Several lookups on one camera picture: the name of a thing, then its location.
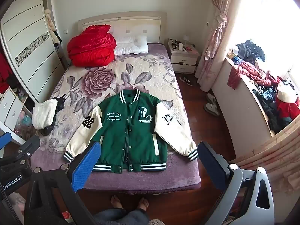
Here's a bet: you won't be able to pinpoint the white bedside table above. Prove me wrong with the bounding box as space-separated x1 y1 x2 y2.
167 39 200 74

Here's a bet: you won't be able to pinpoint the red knitted garment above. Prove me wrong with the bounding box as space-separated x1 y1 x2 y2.
227 61 266 90

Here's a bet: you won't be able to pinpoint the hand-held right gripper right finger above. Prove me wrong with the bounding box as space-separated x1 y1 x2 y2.
197 142 275 225

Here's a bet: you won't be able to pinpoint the red hanging clothes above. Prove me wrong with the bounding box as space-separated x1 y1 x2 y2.
0 52 14 95

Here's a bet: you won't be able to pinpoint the tied pink curtain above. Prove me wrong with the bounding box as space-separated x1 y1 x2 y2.
196 0 238 92

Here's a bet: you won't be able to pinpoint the white fluffy garment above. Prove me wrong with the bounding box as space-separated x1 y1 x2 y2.
31 99 58 130

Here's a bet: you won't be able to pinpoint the loose pink curtain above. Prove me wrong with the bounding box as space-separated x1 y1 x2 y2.
234 116 300 216

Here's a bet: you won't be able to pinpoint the person's left foot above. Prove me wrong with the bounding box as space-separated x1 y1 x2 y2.
111 195 124 209

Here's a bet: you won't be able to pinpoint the beige hanging garment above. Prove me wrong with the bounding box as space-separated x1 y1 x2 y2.
44 9 62 45

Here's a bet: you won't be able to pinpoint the person's foot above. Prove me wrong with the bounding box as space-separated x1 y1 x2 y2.
136 197 149 211
111 195 124 209

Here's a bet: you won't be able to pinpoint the green varsity jacket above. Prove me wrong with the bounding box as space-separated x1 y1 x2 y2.
63 89 199 174

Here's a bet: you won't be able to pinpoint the floral fleece blanket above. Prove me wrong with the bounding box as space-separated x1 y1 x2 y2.
30 43 202 191

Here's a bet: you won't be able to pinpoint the person's dark pants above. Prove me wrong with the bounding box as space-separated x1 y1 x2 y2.
93 208 151 225

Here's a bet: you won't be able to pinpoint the red duvet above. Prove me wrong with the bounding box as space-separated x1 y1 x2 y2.
67 25 117 67

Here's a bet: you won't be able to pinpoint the white drawer cabinet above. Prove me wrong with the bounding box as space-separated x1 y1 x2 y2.
0 87 32 146

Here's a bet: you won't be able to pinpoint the red clothes heap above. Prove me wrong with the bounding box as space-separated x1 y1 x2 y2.
264 74 300 120

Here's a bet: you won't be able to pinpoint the white pillow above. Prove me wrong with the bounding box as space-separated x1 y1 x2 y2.
114 35 149 55

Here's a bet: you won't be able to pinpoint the white sliding wardrobe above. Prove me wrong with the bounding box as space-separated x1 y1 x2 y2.
0 0 69 104

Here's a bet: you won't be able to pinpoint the white cap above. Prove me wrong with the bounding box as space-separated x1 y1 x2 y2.
277 82 298 103

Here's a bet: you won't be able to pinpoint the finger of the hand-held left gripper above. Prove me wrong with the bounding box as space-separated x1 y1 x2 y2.
13 135 41 163
0 132 13 150

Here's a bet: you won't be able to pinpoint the black cloth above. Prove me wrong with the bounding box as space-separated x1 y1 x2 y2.
39 94 66 136

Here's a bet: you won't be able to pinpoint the black clothes heap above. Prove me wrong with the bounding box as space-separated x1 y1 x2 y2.
235 40 266 64

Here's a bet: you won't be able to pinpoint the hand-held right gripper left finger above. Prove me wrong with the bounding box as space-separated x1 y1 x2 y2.
23 141 102 225

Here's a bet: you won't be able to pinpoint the dark tangled clothes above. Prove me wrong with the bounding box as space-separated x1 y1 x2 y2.
252 88 293 134

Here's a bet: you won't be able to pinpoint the person's right foot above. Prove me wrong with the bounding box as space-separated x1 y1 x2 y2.
136 197 149 211

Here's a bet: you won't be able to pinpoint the beige wooden bed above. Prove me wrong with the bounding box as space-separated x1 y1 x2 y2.
78 11 167 50

